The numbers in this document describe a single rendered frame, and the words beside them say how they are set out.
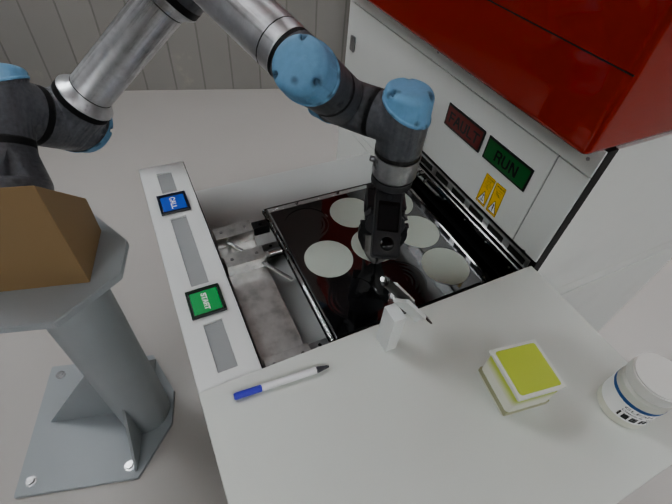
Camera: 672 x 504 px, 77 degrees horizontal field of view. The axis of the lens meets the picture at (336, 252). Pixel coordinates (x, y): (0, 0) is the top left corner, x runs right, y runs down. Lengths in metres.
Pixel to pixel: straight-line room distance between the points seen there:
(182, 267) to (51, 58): 2.88
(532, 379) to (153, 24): 0.86
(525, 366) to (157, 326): 1.54
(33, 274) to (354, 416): 0.69
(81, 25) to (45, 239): 2.58
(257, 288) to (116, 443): 1.01
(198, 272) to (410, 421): 0.43
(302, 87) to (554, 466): 0.58
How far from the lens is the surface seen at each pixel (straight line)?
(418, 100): 0.63
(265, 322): 0.79
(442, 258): 0.91
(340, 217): 0.95
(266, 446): 0.61
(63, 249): 0.94
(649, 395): 0.69
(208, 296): 0.73
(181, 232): 0.85
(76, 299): 0.99
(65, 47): 3.50
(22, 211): 0.89
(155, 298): 2.00
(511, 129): 0.84
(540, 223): 0.84
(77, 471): 1.73
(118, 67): 0.96
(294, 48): 0.55
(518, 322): 0.78
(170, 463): 1.66
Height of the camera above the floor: 1.54
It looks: 47 degrees down
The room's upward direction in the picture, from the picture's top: 6 degrees clockwise
